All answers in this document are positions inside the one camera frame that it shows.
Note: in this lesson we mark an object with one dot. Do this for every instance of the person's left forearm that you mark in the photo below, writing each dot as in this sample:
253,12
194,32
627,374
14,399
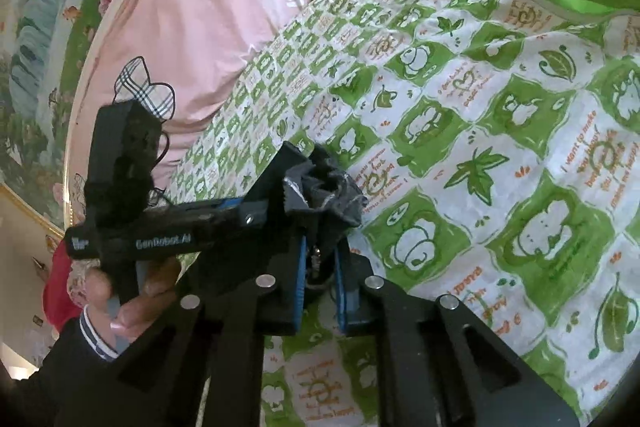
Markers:
70,362

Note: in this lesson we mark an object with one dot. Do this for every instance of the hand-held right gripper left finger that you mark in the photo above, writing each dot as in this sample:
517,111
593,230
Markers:
300,292

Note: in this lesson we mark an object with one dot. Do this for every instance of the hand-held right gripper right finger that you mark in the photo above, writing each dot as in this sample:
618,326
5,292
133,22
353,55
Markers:
343,297

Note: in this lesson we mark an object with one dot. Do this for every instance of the person's left hand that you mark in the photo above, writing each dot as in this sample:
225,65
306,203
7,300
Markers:
150,292

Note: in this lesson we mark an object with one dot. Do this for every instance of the green and white printed blanket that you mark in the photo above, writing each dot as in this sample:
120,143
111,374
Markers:
500,157

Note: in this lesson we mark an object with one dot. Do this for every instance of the dark grey pants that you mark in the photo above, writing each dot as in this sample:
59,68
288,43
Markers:
325,194

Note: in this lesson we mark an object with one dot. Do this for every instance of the red cloth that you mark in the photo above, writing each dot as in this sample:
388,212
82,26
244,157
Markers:
57,292

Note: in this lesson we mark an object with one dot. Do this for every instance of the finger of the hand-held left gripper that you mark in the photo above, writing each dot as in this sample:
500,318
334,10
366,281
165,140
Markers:
275,187

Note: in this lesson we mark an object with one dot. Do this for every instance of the pink plaid-heart bed sheet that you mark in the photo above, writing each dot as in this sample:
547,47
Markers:
215,32

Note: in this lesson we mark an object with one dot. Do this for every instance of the landscape wall poster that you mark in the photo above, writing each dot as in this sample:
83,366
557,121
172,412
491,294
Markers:
45,57

